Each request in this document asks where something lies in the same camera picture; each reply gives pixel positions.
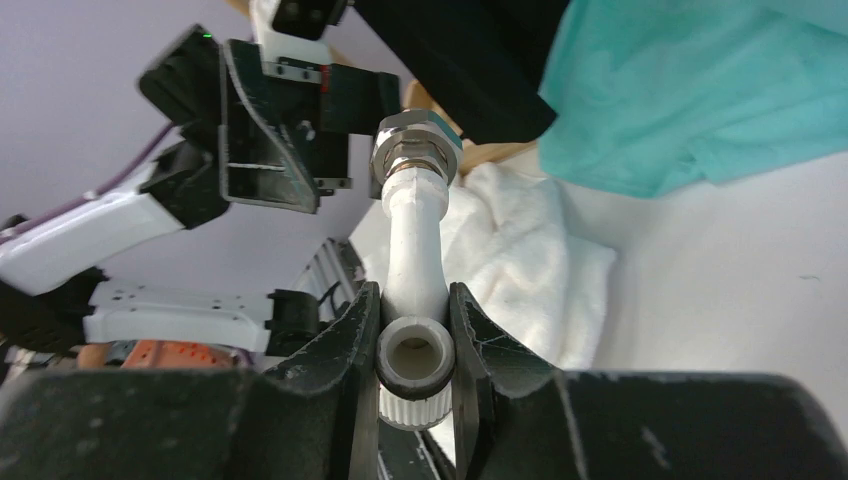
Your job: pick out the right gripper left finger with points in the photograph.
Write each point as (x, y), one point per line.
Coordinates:
(313, 416)

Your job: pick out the white plastic water faucet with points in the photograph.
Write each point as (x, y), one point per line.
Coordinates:
(415, 353)

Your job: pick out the black t-shirt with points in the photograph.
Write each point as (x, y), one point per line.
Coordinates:
(481, 61)

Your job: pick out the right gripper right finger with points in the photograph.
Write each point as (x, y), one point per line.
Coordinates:
(516, 416)

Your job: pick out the teal t-shirt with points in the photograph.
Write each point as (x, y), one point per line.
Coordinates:
(652, 96)

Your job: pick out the silver metal pipe fitting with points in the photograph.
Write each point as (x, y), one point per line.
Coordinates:
(418, 136)

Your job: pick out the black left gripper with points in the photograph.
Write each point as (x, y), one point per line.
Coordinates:
(278, 133)

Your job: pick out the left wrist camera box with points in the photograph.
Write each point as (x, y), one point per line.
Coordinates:
(294, 29)

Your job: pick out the wooden clothes rack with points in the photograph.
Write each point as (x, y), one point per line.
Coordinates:
(414, 95)

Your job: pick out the white terry towel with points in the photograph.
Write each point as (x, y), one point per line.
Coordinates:
(504, 235)

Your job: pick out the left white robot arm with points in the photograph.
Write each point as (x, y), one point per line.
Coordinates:
(100, 271)

